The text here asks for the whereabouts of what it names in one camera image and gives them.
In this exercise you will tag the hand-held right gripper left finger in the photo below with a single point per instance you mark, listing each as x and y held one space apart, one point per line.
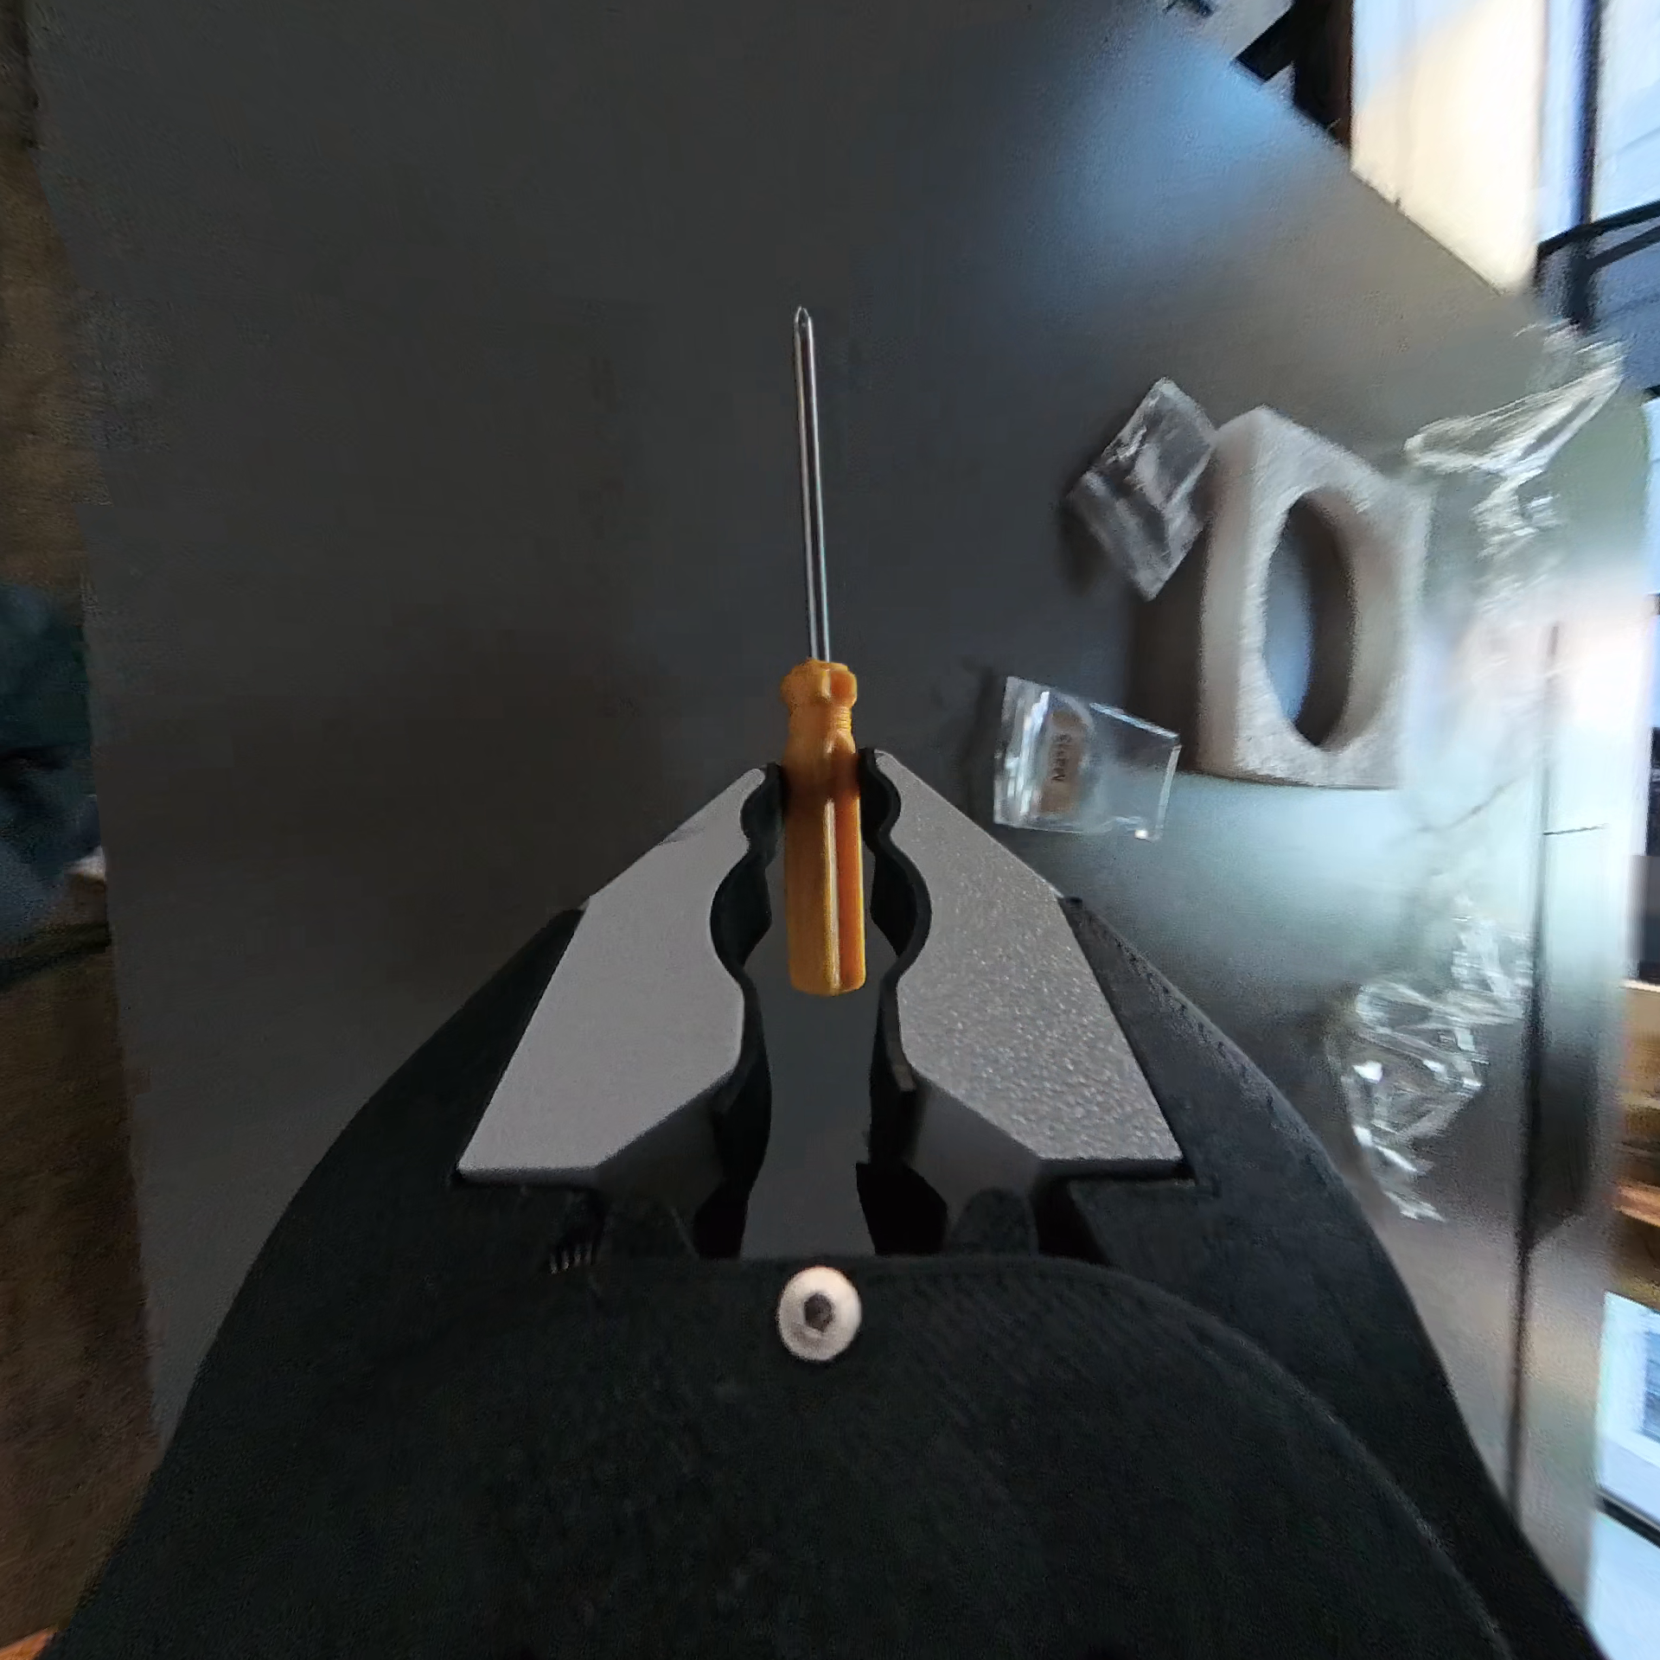
609 1037

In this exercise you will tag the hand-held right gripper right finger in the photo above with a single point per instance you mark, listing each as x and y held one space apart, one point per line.
1024 1024

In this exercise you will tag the orange screwdriver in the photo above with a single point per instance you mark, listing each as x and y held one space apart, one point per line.
825 881

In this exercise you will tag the small clear labelled plastic bag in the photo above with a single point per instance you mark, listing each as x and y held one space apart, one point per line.
1076 765

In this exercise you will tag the crumpled clear plastic wrap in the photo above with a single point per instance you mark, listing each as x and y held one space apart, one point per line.
1414 1037
1491 447

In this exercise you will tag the grey square block with hole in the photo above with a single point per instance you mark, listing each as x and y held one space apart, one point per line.
1240 543

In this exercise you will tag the white box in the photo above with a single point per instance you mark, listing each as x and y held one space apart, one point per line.
1439 117

